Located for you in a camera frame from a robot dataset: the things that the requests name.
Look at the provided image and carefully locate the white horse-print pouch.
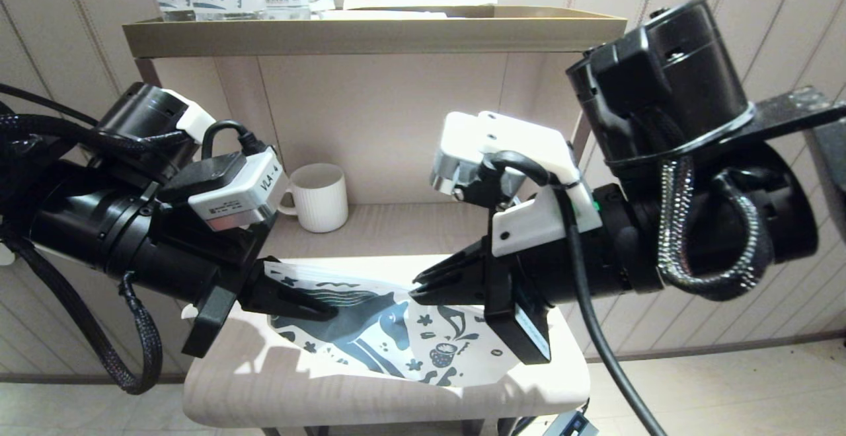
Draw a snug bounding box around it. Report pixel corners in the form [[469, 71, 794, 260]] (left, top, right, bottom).
[[264, 261, 523, 389]]

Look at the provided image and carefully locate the white ribbed mug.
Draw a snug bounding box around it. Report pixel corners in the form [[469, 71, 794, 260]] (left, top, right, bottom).
[[278, 163, 349, 234]]

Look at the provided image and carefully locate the light wood open cabinet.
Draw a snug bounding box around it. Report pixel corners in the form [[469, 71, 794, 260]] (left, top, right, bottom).
[[122, 5, 627, 436]]

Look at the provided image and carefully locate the blue black floor device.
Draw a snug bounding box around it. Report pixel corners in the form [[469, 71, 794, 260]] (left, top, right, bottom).
[[542, 410, 599, 436]]

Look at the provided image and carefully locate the olive brown tray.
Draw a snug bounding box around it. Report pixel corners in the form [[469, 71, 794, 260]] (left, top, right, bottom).
[[122, 5, 627, 60]]

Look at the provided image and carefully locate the smooth black camera cable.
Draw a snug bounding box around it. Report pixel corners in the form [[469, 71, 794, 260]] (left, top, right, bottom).
[[479, 151, 668, 436]]

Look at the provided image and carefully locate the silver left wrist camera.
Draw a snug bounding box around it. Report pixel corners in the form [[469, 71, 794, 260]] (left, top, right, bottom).
[[159, 145, 289, 232]]

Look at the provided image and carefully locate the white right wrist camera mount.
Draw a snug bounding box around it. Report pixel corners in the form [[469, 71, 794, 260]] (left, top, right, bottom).
[[430, 111, 603, 257]]

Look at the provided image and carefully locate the black left camera cable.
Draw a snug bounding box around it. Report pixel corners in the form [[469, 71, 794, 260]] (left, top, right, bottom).
[[200, 119, 268, 159]]

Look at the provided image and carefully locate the braided right arm cable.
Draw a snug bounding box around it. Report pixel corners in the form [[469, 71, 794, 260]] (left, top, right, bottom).
[[658, 155, 774, 301]]

